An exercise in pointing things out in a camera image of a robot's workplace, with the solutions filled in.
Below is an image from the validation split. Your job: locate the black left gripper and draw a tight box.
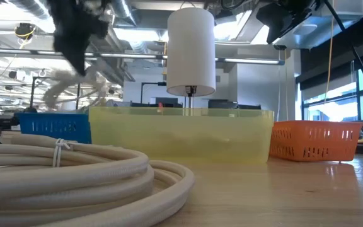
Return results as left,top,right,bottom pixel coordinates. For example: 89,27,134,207
45,0,110,76

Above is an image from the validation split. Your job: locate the long ceiling light bar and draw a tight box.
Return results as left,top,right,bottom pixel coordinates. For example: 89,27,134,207
0,47,285,66

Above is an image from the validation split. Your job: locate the blue plastic basket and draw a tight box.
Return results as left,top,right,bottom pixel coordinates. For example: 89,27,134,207
16,112,93,144

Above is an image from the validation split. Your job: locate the white shade table lamp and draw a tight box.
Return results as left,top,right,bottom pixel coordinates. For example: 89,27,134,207
166,6,217,117

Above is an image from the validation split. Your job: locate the orange plastic basket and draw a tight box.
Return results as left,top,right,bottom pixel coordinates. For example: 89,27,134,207
268,120,363,163

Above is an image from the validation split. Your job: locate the yellow plastic tray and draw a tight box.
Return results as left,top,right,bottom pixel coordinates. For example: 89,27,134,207
88,106,275,165

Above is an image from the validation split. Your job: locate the yellow ceiling cord reel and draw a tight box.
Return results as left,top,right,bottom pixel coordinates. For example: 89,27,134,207
14,22,37,41

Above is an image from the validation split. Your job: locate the yellow hanging power cord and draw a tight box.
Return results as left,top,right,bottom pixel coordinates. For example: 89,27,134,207
321,0,335,122

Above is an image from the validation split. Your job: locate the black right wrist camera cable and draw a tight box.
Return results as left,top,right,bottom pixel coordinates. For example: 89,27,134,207
323,0,363,107

